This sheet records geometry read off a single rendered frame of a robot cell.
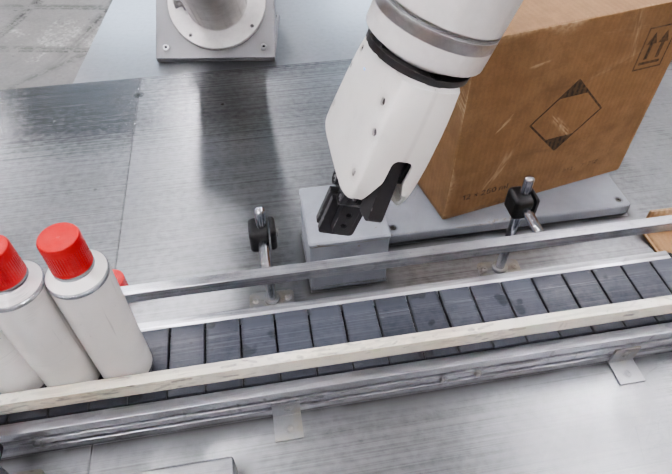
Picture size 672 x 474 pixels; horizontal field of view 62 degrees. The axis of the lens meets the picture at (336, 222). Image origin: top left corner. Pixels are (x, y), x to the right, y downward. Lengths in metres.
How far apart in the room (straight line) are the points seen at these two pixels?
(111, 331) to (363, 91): 0.31
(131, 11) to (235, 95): 0.43
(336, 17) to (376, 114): 0.94
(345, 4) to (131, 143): 0.62
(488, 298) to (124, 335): 0.39
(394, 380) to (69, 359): 0.32
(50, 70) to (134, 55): 1.81
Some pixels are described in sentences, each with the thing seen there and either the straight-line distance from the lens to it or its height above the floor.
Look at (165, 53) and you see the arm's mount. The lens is 1.18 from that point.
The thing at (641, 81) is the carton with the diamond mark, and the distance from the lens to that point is 0.83.
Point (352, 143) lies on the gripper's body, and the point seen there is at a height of 1.16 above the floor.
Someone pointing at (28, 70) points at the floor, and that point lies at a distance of 3.06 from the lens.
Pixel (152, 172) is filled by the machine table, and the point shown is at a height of 0.83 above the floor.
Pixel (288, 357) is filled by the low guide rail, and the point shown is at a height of 0.91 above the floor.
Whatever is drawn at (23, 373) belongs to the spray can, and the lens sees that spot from 0.63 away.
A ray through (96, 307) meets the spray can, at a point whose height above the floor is 1.02.
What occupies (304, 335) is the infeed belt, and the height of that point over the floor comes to 0.88.
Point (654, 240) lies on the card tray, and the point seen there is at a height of 0.83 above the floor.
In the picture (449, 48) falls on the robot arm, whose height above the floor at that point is 1.24.
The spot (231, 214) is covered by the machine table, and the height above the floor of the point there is 0.83.
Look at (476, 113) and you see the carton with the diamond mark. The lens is 0.68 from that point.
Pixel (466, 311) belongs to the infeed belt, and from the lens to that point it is 0.66.
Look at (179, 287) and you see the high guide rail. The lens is 0.58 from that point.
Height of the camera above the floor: 1.41
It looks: 47 degrees down
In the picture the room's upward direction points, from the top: straight up
